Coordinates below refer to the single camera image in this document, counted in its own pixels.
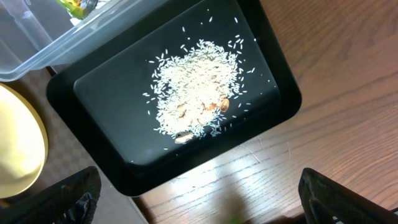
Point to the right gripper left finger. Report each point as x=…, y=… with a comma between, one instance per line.
x=72, y=200

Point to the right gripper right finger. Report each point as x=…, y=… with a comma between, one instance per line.
x=323, y=199

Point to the rice food waste pile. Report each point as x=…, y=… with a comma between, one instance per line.
x=193, y=92

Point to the green snack wrapper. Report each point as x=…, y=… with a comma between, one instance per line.
x=78, y=9

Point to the yellow round plate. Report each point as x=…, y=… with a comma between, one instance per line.
x=24, y=143

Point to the black plastic tray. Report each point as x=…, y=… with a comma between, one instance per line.
x=107, y=98

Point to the clear plastic bin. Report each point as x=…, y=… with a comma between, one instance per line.
x=39, y=34

